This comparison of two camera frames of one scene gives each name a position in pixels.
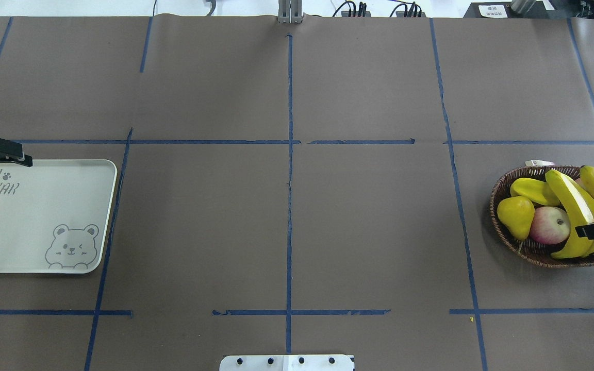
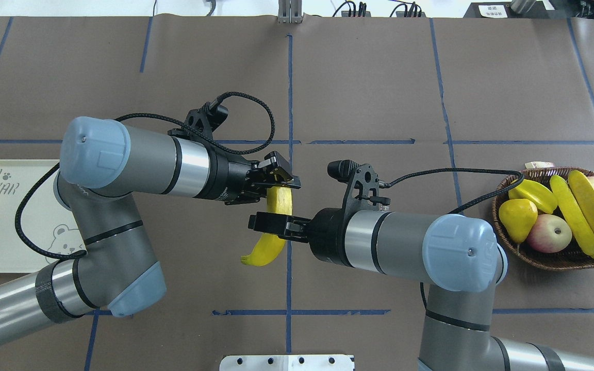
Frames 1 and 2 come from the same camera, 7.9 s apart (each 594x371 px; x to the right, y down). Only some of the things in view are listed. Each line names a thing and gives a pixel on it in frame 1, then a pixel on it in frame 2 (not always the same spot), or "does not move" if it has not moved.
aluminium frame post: [290, 11] does not move
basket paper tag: [537, 163] does not move
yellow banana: [582, 211] to [279, 201]
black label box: [504, 10] does not move
